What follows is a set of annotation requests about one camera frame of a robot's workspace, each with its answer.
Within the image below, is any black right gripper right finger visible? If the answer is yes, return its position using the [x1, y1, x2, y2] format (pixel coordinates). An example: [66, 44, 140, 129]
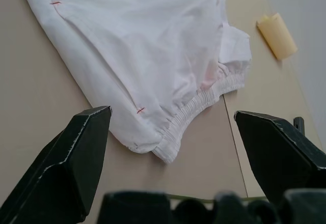
[233, 110, 326, 202]

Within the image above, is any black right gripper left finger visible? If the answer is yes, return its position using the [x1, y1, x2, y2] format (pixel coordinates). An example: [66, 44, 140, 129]
[0, 105, 113, 224]

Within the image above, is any white shirt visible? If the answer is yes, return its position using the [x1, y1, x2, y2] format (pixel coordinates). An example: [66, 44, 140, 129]
[14, 0, 253, 165]

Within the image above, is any pale yellow block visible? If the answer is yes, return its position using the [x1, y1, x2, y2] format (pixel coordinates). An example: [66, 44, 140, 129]
[256, 12, 298, 61]

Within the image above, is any black bracket post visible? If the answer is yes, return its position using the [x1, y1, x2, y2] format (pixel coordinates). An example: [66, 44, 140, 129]
[293, 116, 306, 135]

